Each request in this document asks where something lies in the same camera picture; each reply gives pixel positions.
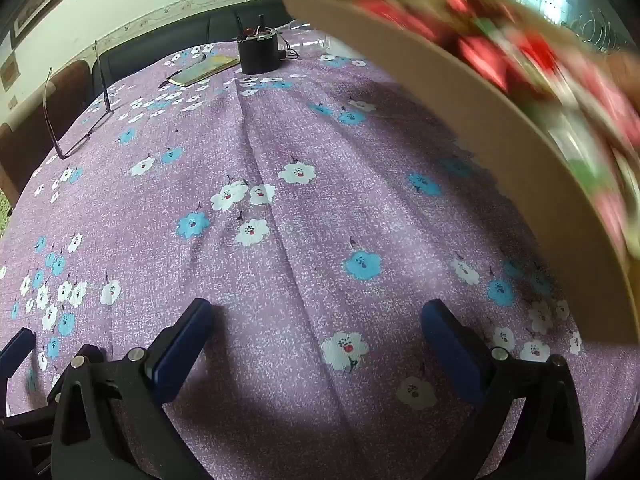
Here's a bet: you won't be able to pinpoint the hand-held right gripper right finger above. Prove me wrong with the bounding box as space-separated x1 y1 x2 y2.
421 299 587 480

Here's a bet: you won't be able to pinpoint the shallow cardboard box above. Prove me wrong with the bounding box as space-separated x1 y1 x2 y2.
280 0 640 346

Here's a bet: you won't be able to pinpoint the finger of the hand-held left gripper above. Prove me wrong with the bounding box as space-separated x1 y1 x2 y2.
0 328 37 386
0 407 56 461

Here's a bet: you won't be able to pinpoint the thin-framed eyeglasses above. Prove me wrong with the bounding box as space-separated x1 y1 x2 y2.
44 40 113 161

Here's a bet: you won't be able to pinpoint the black pen pot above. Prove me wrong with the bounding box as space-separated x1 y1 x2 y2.
236 14 282 75

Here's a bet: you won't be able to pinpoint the pile of red snack packets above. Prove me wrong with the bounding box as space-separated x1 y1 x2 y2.
350 0 640 261

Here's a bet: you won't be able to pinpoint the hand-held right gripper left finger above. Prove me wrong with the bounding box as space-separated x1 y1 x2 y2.
47 298 216 480

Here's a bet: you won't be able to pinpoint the purple floral tablecloth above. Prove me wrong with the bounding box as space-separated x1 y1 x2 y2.
0 25 640 480

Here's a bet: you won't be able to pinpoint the brown wooden chair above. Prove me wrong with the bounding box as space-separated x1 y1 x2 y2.
0 59 93 201

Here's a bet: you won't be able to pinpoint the yellow green booklet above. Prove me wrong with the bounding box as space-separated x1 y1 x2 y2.
167 55 241 87

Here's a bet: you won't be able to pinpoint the black leather sofa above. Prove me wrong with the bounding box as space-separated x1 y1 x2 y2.
92 0 361 86

